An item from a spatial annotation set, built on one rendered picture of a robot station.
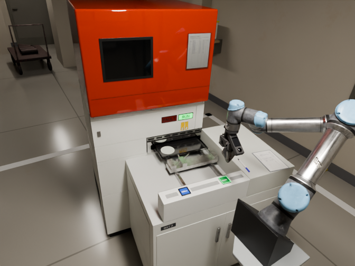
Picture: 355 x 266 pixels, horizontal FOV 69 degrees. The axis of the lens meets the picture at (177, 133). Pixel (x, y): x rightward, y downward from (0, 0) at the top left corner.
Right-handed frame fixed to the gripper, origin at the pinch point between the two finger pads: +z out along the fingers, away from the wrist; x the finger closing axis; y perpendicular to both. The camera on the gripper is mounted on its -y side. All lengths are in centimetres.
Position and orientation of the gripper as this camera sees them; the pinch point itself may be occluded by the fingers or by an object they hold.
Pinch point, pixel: (229, 161)
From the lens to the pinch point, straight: 147.6
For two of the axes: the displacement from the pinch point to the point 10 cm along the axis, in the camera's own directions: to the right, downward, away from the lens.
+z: -0.4, 8.6, 5.2
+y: -3.9, -4.9, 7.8
